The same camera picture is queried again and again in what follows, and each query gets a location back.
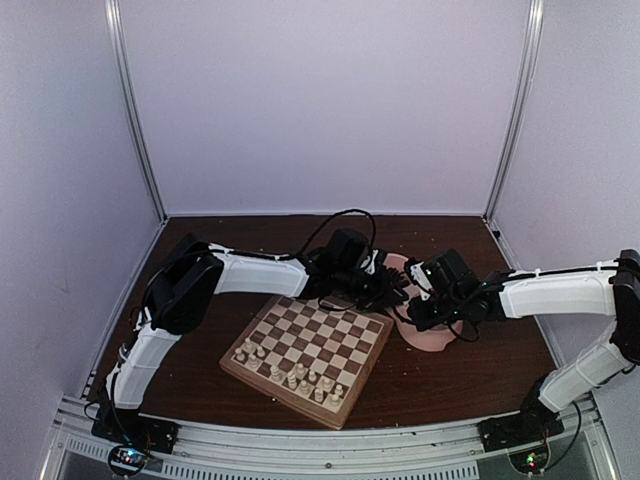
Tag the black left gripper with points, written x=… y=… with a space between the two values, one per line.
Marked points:
x=384 y=297

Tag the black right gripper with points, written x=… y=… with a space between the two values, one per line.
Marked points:
x=417 y=315

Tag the pink double bowl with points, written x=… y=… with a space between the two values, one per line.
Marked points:
x=432 y=340

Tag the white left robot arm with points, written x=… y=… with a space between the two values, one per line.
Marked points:
x=177 y=299

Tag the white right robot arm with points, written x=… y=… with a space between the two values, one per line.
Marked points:
x=451 y=291

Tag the wooden chess board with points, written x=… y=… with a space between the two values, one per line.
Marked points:
x=327 y=337

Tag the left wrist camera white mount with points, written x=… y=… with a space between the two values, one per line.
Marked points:
x=374 y=261

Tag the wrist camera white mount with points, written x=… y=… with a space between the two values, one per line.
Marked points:
x=415 y=270
x=374 y=261

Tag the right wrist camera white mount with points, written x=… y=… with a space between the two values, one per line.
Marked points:
x=415 y=270

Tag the front aluminium rail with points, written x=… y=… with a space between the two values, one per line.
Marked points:
x=450 y=450

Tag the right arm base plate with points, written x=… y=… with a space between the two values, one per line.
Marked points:
x=511 y=431

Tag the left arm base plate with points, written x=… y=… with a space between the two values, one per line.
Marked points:
x=130 y=428

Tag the right aluminium frame post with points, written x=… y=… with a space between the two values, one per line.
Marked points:
x=527 y=69

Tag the aluminium frame post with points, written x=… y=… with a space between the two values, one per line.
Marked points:
x=527 y=69
x=116 y=31

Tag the left aluminium frame post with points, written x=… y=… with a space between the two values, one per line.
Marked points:
x=116 y=31

